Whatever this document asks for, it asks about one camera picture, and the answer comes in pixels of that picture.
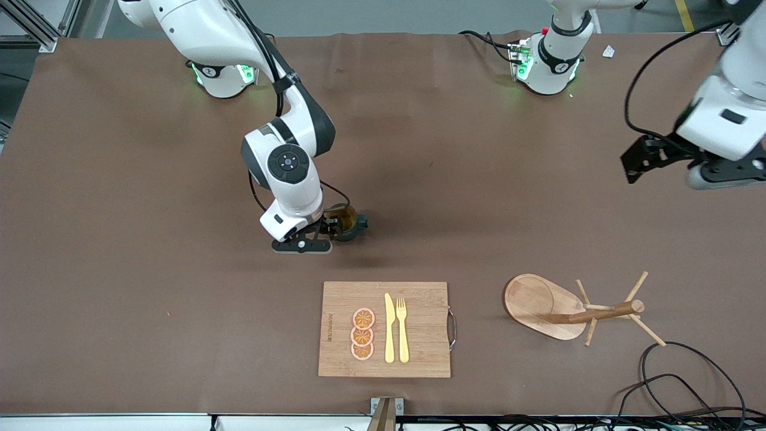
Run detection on teal cup with handle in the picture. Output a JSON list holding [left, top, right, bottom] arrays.
[[323, 204, 369, 243]]

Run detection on yellow plastic knife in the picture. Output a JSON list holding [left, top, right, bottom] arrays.
[[384, 293, 396, 364]]

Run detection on black left base cable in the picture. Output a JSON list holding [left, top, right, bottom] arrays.
[[458, 30, 516, 63]]

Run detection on yellow plastic fork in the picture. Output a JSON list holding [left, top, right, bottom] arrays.
[[396, 298, 411, 364]]

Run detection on tangled black desk cables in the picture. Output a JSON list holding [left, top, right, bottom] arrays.
[[407, 413, 766, 431]]

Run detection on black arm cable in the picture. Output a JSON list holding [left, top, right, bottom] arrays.
[[624, 21, 731, 144], [224, 0, 352, 213]]

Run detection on aluminium frame profile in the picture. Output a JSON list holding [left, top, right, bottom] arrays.
[[0, 0, 60, 54], [715, 21, 743, 47]]

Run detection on bamboo cutting board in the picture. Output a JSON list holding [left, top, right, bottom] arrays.
[[318, 281, 458, 379]]

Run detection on wooden mug tree stand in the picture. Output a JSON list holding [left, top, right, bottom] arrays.
[[503, 271, 667, 348]]

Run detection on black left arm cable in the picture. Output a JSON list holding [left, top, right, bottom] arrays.
[[624, 21, 731, 144]]

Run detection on aluminium frame post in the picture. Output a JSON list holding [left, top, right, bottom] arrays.
[[367, 396, 405, 431]]

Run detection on white desk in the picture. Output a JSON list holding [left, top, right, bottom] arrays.
[[0, 414, 372, 431]]

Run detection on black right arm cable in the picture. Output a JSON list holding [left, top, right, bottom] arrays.
[[224, 0, 352, 213]]

